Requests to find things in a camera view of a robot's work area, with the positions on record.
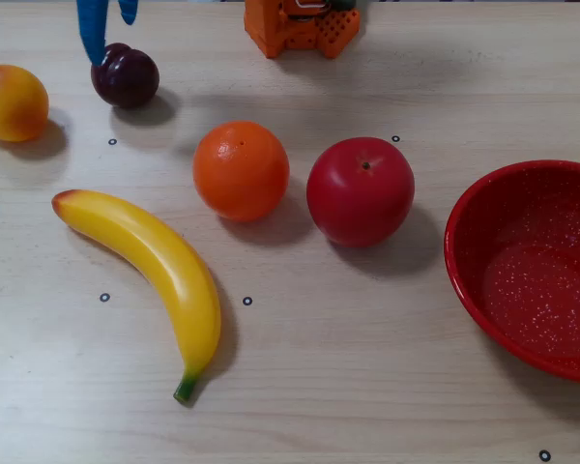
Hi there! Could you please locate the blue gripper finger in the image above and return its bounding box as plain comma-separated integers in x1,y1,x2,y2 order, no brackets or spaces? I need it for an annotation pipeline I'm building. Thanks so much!
75,0,109,68
117,0,140,27

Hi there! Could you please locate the dark purple plum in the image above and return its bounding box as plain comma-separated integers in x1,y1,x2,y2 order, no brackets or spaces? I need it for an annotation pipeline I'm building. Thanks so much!
90,42,160,110

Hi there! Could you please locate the yellow orange peach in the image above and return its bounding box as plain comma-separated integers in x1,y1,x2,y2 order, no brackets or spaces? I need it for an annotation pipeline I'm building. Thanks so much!
0,64,50,143

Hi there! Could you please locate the red speckled bowl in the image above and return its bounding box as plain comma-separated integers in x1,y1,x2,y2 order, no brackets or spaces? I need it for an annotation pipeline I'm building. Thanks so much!
443,159,580,387

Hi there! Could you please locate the orange fruit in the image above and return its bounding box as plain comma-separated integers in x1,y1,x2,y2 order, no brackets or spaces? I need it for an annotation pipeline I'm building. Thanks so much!
191,120,291,223

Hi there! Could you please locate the yellow banana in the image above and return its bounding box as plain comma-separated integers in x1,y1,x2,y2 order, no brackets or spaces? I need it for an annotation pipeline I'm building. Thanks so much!
51,188,222,406

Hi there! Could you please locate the red apple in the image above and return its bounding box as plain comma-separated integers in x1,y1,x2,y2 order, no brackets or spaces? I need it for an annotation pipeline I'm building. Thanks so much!
305,136,416,249

